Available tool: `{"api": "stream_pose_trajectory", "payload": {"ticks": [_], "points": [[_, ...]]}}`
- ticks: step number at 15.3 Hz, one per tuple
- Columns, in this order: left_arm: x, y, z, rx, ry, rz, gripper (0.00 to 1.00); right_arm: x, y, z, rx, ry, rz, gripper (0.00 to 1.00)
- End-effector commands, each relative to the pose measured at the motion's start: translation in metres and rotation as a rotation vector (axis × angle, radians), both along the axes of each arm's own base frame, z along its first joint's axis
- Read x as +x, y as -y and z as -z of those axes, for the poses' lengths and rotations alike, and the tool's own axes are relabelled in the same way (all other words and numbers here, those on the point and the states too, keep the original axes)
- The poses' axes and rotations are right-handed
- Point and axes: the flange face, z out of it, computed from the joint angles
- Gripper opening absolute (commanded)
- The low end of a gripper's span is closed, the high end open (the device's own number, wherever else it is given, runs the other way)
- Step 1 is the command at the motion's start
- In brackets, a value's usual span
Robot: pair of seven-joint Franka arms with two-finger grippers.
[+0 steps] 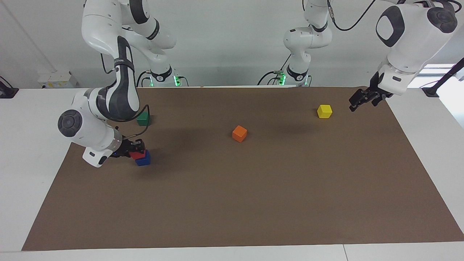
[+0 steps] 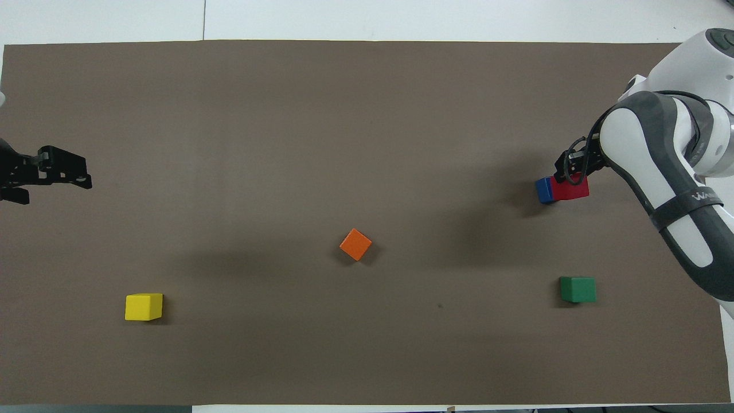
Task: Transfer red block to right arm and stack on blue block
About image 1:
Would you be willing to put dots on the red wooden block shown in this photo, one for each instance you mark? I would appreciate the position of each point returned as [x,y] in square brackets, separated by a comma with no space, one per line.
[137,155]

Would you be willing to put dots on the yellow wooden block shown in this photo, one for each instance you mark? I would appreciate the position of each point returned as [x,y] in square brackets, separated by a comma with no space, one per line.
[324,111]

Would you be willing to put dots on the brown table mat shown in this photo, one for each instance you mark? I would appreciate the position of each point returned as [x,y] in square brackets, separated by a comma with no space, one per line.
[232,195]

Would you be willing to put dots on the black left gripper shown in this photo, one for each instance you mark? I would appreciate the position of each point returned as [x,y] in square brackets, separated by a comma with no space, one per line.
[377,90]

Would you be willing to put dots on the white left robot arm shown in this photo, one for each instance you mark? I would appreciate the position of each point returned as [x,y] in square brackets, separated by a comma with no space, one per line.
[409,40]

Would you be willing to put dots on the green wooden block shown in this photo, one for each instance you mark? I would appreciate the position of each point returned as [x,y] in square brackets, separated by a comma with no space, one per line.
[143,119]

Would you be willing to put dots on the black slanted stand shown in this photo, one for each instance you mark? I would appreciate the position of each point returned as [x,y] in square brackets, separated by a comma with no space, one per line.
[444,78]

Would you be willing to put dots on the white box with yellow label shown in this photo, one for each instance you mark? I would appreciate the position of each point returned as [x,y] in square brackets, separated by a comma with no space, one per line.
[54,80]

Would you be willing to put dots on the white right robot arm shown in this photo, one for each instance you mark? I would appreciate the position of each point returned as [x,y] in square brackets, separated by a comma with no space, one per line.
[90,127]

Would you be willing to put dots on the orange wooden block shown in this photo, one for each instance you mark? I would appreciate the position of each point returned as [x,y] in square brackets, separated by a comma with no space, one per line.
[239,134]

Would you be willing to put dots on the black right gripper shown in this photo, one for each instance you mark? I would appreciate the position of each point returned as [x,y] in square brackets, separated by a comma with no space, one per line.
[124,148]

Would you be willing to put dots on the black table clamp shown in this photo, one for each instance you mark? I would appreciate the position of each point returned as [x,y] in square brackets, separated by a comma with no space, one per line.
[6,91]

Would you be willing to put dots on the blue wooden block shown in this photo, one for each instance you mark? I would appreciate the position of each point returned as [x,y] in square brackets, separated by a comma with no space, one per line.
[144,161]

